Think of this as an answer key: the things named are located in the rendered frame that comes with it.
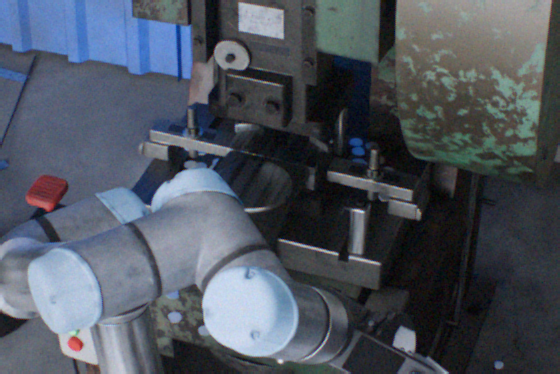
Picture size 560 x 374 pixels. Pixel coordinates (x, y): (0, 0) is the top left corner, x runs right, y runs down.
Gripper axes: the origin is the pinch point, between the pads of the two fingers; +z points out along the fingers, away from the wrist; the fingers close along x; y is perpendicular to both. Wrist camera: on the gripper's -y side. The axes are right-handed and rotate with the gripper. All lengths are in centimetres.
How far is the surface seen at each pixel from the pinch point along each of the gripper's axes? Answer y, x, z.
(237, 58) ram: 59, -22, 28
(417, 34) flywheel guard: 15.4, -32.0, -5.7
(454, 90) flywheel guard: 11.5, -28.8, 1.3
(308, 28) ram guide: 47, -30, 23
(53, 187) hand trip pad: 81, 11, 29
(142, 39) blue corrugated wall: 177, -20, 147
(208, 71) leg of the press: 89, -18, 63
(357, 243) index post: 38, -5, 49
